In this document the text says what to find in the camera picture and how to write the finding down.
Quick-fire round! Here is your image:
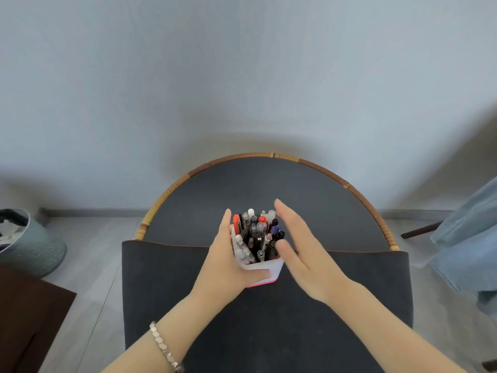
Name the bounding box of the white pen holder pink base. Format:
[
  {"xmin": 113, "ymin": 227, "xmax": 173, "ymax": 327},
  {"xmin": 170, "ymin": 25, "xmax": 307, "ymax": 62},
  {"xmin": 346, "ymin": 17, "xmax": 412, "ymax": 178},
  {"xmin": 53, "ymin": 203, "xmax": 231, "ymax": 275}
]
[{"xmin": 231, "ymin": 224, "xmax": 285, "ymax": 288}]

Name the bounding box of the dark wooden rod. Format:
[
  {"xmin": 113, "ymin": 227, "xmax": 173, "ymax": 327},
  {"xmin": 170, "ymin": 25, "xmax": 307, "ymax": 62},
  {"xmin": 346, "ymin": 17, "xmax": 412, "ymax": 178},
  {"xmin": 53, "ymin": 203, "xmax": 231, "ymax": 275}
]
[{"xmin": 400, "ymin": 221, "xmax": 444, "ymax": 240}]

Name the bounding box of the grey textured waste bin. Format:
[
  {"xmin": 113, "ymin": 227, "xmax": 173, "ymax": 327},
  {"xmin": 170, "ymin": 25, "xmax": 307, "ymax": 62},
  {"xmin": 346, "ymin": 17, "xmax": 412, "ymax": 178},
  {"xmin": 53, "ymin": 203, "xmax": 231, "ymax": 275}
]
[{"xmin": 0, "ymin": 208, "xmax": 68, "ymax": 279}]

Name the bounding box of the person's left hand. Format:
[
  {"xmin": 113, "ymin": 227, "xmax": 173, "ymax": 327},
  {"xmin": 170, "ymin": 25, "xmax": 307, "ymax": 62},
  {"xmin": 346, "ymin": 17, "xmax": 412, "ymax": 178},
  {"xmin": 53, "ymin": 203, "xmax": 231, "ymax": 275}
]
[{"xmin": 191, "ymin": 208, "xmax": 272, "ymax": 307}]

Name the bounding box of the black felt mat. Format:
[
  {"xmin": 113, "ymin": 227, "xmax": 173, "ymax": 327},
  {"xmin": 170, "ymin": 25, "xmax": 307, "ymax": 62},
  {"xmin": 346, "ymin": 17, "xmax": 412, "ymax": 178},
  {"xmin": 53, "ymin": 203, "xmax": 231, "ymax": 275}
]
[{"xmin": 121, "ymin": 240, "xmax": 414, "ymax": 373}]

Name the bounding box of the person's left forearm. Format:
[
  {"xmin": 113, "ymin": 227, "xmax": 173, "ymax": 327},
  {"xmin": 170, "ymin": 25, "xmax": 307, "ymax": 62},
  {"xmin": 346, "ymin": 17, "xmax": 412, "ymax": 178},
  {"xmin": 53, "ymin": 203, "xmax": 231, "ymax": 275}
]
[{"xmin": 102, "ymin": 290, "xmax": 238, "ymax": 373}]

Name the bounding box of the light blue denim garment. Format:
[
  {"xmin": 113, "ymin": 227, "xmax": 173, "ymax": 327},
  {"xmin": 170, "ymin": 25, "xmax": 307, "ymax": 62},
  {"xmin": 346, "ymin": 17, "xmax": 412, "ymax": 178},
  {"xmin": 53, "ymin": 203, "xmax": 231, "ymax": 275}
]
[{"xmin": 429, "ymin": 187, "xmax": 497, "ymax": 321}]

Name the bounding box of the silver link bracelet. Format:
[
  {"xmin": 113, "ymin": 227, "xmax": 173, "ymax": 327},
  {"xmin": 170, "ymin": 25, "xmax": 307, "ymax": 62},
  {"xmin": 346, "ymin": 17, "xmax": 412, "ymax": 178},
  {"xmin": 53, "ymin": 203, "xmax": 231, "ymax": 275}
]
[{"xmin": 149, "ymin": 321, "xmax": 186, "ymax": 373}]

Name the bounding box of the person's right hand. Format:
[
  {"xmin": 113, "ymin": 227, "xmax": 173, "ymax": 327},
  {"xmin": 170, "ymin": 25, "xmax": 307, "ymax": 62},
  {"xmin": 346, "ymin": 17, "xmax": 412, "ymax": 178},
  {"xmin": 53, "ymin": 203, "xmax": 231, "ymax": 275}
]
[{"xmin": 274, "ymin": 198, "xmax": 362, "ymax": 306}]

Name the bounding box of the bunch of pens and markers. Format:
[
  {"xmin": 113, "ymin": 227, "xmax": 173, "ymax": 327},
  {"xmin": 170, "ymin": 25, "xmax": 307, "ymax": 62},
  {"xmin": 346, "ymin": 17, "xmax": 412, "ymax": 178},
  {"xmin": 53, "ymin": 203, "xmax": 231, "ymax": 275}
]
[{"xmin": 232, "ymin": 208, "xmax": 286, "ymax": 265}]

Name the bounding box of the person's right forearm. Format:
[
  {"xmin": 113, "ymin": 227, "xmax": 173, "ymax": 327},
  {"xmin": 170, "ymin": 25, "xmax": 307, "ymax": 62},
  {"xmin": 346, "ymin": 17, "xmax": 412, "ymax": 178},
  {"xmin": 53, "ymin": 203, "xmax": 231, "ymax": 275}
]
[{"xmin": 328, "ymin": 279, "xmax": 468, "ymax": 373}]

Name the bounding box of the round table with rattan rim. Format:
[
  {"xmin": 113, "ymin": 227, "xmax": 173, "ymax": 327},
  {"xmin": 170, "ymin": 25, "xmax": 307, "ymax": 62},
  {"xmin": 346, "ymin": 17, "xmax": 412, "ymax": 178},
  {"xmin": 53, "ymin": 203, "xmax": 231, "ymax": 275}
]
[{"xmin": 134, "ymin": 152, "xmax": 401, "ymax": 253}]

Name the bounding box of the dark brown wooden furniture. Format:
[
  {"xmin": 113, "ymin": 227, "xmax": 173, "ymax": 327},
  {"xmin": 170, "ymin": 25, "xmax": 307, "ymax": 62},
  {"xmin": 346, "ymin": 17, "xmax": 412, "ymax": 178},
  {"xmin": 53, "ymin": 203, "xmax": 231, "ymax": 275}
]
[{"xmin": 0, "ymin": 266, "xmax": 77, "ymax": 373}]

